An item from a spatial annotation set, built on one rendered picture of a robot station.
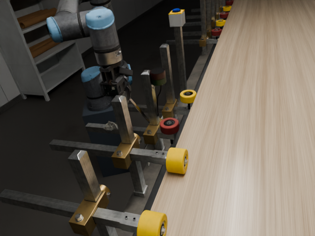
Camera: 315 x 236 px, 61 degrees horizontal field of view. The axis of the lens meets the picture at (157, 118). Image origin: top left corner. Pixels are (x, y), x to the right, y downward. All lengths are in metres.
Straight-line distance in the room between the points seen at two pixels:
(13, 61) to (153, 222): 3.34
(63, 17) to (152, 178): 0.72
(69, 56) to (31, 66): 0.94
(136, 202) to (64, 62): 3.65
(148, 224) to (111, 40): 0.58
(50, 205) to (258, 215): 0.57
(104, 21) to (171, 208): 0.60
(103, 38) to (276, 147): 0.68
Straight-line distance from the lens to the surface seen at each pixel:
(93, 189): 0.76
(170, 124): 1.11
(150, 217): 0.70
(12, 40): 3.65
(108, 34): 0.92
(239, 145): 0.99
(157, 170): 1.20
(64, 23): 1.04
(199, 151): 0.97
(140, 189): 1.09
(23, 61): 3.70
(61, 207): 0.83
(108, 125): 1.25
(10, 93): 3.98
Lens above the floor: 1.54
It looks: 33 degrees down
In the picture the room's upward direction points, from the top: 9 degrees counter-clockwise
